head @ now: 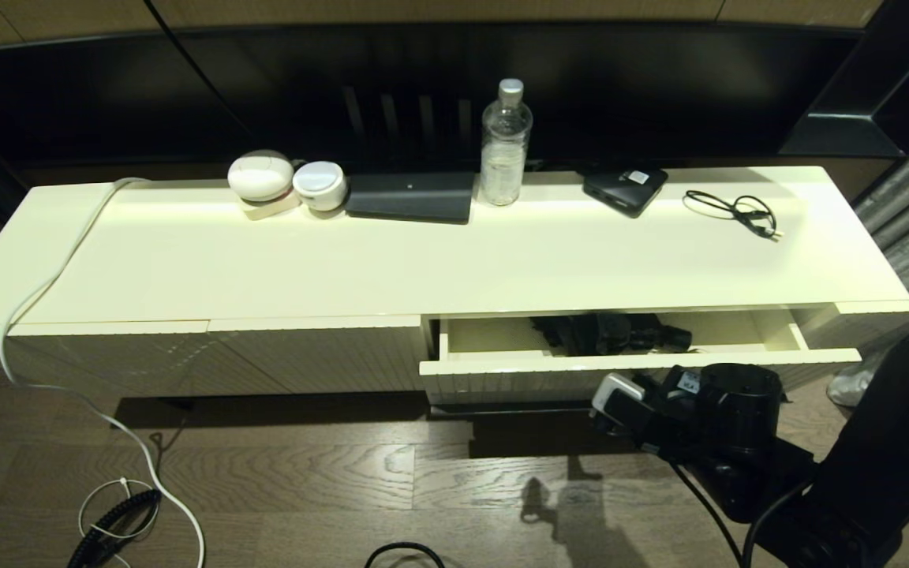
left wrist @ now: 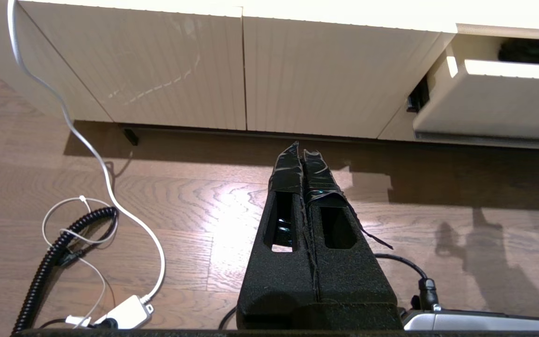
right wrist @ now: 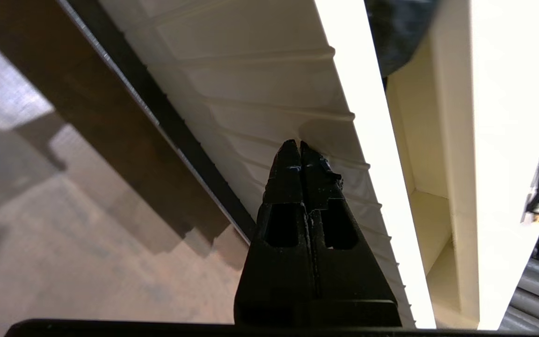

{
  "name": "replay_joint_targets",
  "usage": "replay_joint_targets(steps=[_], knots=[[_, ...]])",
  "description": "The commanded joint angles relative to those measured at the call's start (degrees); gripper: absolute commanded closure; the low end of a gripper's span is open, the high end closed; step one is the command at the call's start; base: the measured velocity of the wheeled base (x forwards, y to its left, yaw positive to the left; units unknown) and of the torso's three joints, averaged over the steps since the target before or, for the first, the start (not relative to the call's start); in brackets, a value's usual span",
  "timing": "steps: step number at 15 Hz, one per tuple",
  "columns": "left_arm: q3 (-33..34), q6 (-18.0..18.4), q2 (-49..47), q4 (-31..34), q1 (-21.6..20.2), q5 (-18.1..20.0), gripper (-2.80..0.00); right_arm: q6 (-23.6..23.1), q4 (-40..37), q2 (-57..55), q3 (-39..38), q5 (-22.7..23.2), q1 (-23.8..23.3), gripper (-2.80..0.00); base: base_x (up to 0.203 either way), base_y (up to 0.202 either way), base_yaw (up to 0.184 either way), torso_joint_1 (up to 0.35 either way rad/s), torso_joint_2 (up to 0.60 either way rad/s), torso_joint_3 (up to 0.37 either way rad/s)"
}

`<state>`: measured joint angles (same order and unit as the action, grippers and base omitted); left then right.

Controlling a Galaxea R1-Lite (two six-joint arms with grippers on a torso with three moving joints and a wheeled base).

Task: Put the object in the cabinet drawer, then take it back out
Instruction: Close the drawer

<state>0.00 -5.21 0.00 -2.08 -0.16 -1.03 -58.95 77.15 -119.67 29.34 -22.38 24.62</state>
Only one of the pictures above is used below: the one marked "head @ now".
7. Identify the white low cabinet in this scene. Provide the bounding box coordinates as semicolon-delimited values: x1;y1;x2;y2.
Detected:
0;164;909;399

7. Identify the black coiled USB cable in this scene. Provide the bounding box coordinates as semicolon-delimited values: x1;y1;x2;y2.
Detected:
683;190;783;241

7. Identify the cream drawer with black handle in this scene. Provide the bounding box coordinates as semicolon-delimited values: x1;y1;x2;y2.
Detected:
419;309;864;415

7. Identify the black floor cable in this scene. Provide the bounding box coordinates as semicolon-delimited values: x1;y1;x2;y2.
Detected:
364;541;447;568

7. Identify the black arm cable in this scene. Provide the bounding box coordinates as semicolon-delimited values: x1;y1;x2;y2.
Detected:
671;461;814;568

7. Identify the cream glossy cabinet door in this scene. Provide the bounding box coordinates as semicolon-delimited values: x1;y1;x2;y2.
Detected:
11;319;291;398

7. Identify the black glossy wall frame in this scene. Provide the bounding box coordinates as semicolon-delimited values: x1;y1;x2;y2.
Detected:
776;0;909;159

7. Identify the clear plastic water bottle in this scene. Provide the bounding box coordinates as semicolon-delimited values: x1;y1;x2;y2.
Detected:
480;79;533;207

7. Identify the black umbrella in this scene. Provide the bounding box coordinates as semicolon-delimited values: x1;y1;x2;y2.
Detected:
532;313;694;357

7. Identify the large white round device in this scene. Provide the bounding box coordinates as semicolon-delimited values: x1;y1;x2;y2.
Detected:
227;150;295;204

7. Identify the cream device base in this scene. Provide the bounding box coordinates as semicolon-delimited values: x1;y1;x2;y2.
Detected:
242;193;302;222

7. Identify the black spiral cable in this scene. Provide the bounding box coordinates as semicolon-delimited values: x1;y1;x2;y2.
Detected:
68;489;163;568

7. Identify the thin white cable loop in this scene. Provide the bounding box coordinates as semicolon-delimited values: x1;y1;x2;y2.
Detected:
78;476;162;568

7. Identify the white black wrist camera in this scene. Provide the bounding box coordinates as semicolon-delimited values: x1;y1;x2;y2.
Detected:
590;372;660;433

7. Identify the black flat rectangular box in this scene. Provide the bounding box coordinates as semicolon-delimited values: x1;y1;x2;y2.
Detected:
345;173;475;226

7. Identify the black television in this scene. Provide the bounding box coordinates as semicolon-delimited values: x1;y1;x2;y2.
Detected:
0;22;881;170

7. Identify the white round jar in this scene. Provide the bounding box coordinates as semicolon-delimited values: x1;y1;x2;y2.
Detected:
293;161;347;212

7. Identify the thick white power cable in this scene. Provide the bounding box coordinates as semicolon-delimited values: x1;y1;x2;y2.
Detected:
0;178;208;568

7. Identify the small black box white label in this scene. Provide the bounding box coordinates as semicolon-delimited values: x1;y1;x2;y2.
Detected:
582;166;669;219

